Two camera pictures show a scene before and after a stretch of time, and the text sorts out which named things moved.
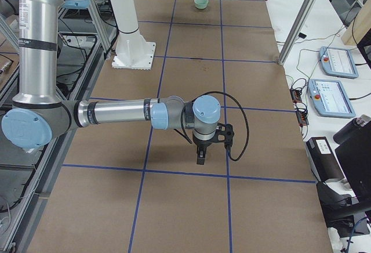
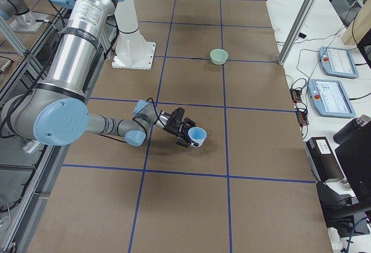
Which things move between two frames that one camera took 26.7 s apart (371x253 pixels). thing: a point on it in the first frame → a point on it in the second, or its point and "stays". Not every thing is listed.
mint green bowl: (201, 2) → (218, 56)
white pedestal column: (133, 52) stays
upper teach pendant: (338, 61) stays
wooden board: (359, 26) stays
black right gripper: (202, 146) → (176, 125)
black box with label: (326, 166) stays
